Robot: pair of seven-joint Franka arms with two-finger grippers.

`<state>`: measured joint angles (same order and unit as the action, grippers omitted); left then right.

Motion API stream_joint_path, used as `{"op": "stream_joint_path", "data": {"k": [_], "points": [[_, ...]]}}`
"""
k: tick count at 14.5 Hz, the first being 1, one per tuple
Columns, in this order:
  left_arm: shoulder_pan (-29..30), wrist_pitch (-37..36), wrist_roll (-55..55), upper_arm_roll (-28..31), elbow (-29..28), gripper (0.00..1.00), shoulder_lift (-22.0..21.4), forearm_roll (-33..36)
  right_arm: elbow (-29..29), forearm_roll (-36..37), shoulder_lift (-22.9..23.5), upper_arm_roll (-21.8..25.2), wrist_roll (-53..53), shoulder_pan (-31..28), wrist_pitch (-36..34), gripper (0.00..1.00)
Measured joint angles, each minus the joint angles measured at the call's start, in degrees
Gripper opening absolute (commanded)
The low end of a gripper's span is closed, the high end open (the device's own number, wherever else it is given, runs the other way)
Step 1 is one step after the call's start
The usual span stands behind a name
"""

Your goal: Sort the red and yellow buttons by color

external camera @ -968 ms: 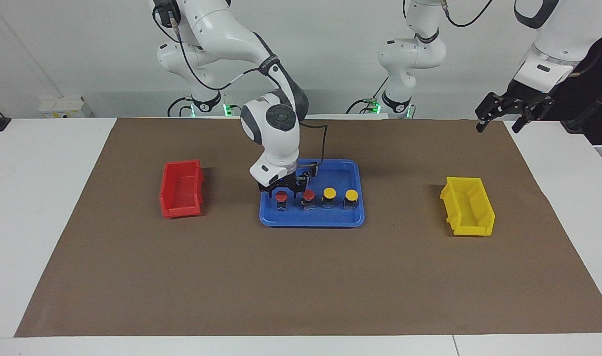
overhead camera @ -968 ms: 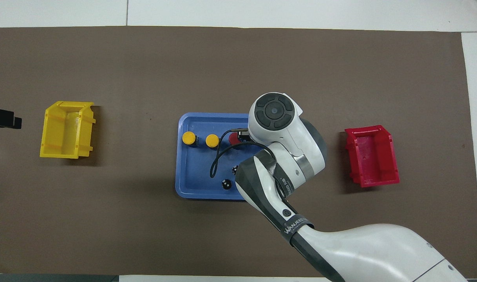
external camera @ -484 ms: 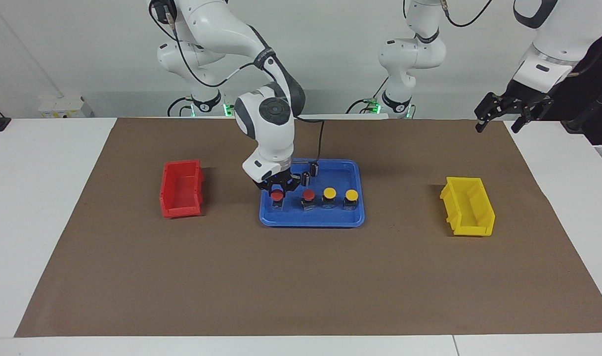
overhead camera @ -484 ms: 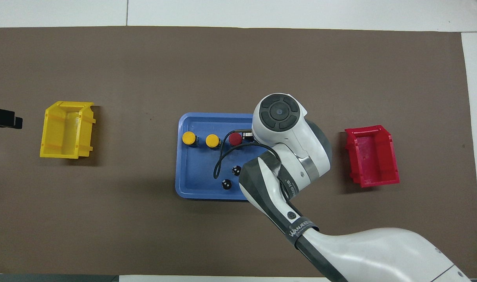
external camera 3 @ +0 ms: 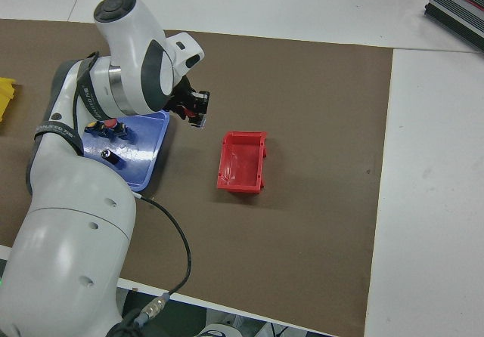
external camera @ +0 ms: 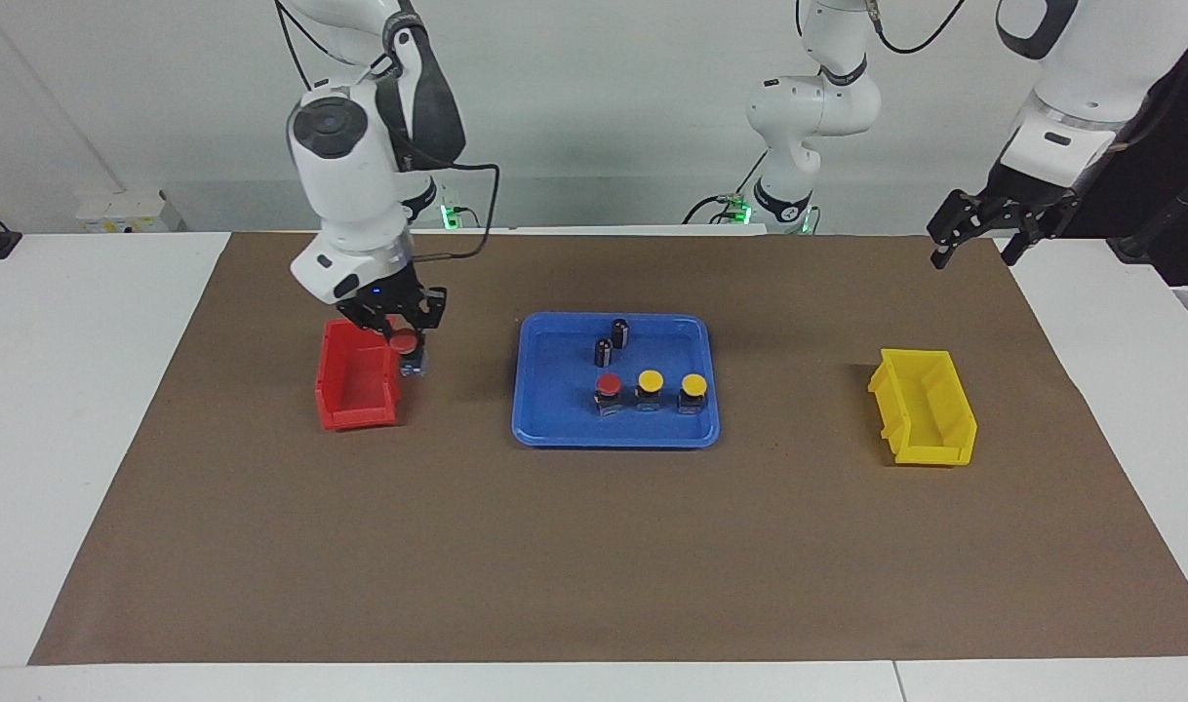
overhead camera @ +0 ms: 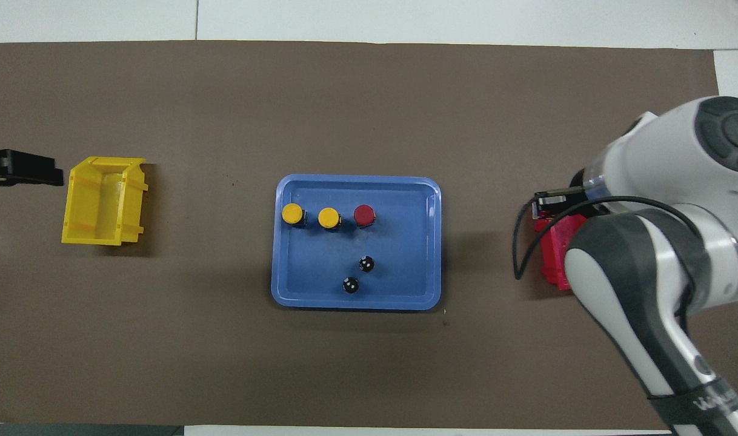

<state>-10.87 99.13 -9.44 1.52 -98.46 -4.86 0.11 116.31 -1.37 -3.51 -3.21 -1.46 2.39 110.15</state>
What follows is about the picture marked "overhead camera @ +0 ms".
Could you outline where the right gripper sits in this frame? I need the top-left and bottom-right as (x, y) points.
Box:
(567, 167), (591, 216)

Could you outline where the red plastic bin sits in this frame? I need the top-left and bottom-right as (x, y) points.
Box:
(533, 213), (588, 291)

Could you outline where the blue plastic tray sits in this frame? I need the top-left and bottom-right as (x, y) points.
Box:
(270, 174), (442, 311)

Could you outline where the yellow push button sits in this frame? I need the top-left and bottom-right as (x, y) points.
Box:
(317, 206), (344, 231)
(281, 203), (307, 229)

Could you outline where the yellow plastic bin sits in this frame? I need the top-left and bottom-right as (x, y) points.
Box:
(61, 156), (149, 246)

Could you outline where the black cable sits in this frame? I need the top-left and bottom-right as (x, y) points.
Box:
(513, 195), (709, 331)

